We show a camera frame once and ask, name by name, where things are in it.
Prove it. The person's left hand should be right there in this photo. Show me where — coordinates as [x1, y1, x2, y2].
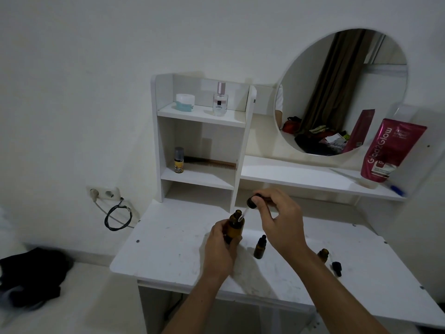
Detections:
[203, 218, 243, 281]

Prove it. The white mattress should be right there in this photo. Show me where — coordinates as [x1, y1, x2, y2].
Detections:
[0, 212, 146, 334]

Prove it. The clear perfume bottle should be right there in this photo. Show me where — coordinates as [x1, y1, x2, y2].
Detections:
[212, 82, 229, 117]

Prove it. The white wall socket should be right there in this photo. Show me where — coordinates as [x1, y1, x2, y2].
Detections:
[86, 186, 121, 202]

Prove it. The coiled black cable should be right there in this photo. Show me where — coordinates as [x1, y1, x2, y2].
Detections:
[104, 198, 133, 232]

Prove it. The large amber glass bottle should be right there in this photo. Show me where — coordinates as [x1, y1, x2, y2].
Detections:
[224, 209, 245, 244]

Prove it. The white teal cream jar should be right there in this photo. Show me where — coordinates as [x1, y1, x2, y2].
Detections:
[175, 93, 196, 112]

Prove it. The large black dropper cap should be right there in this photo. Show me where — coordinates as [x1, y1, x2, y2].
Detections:
[238, 193, 265, 221]

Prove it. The person's right forearm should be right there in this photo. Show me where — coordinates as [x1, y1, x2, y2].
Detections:
[290, 245, 390, 334]

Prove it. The round wall mirror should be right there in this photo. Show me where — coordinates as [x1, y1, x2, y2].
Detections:
[274, 28, 408, 156]

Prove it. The white vanity desk with shelves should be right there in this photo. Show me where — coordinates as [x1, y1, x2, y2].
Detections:
[109, 72, 445, 334]

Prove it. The grey plug with cable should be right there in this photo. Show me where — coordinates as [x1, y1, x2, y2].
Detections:
[89, 189, 136, 228]

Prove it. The person's right hand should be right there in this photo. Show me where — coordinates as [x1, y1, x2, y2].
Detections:
[251, 187, 310, 263]

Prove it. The person's left forearm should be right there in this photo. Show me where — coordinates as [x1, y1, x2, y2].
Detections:
[161, 269, 232, 334]

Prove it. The black cloth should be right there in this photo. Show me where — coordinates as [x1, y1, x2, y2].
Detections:
[0, 247, 74, 310]

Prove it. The small yellow-label spray can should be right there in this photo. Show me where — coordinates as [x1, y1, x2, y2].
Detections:
[173, 147, 185, 174]

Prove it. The pink cosmetic tube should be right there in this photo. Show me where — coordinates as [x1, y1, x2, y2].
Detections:
[361, 118, 427, 189]

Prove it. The brown comb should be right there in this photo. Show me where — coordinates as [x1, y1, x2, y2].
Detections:
[183, 156, 237, 170]

